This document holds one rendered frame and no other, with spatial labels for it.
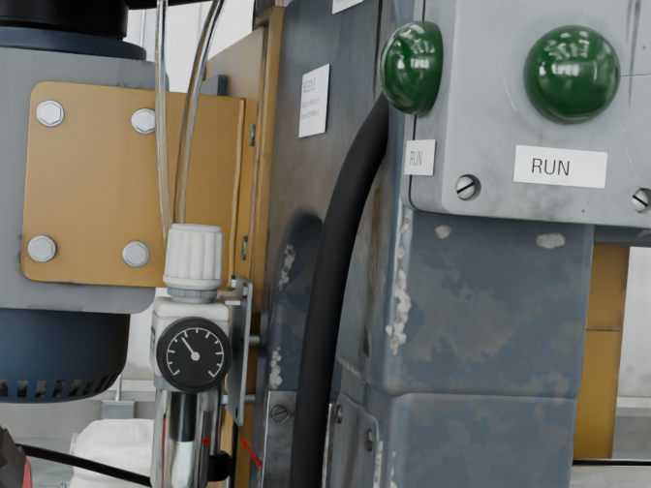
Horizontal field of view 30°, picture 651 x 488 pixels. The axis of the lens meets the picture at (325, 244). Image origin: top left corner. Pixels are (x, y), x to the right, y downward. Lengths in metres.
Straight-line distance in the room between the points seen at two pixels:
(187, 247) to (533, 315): 0.23
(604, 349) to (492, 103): 0.42
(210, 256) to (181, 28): 5.03
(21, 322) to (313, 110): 0.33
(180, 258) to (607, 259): 0.25
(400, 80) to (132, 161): 0.42
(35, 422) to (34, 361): 4.83
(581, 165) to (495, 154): 0.03
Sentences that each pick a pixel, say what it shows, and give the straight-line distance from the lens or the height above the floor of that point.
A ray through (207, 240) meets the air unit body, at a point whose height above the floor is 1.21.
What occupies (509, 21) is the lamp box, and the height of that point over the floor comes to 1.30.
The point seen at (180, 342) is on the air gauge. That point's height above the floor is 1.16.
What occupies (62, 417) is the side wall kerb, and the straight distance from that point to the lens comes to 5.64.
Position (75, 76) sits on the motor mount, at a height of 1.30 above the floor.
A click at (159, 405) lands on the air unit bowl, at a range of 0.63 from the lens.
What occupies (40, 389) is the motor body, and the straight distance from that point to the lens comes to 0.83.
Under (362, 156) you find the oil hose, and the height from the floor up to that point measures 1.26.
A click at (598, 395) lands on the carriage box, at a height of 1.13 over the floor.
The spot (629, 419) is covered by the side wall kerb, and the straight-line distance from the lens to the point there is 6.34.
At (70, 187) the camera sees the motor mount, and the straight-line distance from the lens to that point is 0.77.
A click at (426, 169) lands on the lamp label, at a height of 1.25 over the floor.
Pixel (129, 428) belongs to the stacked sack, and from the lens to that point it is 3.55.
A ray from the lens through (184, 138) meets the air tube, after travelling 0.60.
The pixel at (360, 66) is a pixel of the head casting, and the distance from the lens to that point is 0.47.
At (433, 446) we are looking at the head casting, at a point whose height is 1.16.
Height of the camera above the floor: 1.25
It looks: 3 degrees down
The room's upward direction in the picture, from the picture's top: 4 degrees clockwise
